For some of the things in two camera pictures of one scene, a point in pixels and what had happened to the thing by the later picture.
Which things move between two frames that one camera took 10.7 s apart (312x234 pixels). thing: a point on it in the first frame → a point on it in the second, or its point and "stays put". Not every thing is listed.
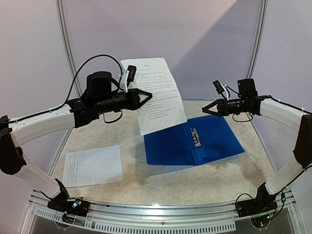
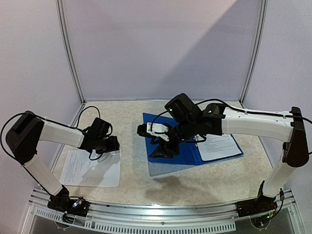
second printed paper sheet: [98, 165] stays put
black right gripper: [223, 107] → [168, 145]
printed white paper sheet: [165, 109] → [217, 146]
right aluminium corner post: [260, 39] stays put
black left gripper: [135, 103] → [114, 145]
